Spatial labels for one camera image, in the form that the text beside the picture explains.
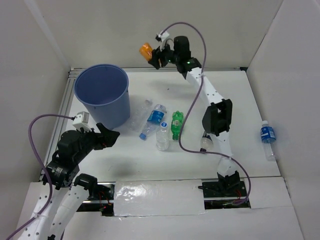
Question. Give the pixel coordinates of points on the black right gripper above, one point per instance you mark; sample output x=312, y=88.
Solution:
x=155, y=58

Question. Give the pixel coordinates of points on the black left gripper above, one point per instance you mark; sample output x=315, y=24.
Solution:
x=108, y=137

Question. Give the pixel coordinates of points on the orange juice bottle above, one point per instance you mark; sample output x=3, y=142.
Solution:
x=146, y=51

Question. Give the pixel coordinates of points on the clear unlabelled plastic bottle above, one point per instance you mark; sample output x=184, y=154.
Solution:
x=140, y=114

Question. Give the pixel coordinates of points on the green plastic bottle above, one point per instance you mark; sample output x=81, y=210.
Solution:
x=176, y=124

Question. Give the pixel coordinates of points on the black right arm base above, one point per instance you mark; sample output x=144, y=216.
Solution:
x=215, y=198

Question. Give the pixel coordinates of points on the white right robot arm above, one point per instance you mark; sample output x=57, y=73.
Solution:
x=217, y=117

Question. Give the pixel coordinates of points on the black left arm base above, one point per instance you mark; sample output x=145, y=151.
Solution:
x=102, y=200

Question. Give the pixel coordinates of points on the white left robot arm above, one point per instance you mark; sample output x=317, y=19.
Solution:
x=64, y=188

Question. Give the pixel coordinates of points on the blue plastic bin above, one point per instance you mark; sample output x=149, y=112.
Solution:
x=103, y=89

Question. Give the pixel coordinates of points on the crushed bottle blue label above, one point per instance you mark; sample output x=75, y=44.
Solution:
x=153, y=122

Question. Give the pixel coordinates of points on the clear bottle white blue cap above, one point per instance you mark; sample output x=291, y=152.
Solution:
x=162, y=137

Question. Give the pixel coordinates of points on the white front cover panel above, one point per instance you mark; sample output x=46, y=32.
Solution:
x=158, y=198

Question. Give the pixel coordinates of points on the clear Pepsi bottle black label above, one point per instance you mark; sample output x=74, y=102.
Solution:
x=206, y=142

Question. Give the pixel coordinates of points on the blue label bottle far right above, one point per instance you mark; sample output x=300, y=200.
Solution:
x=268, y=138

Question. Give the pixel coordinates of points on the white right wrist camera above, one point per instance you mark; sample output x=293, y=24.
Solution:
x=162, y=38

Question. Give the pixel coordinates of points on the aluminium table edge rail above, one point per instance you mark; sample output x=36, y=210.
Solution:
x=60, y=124

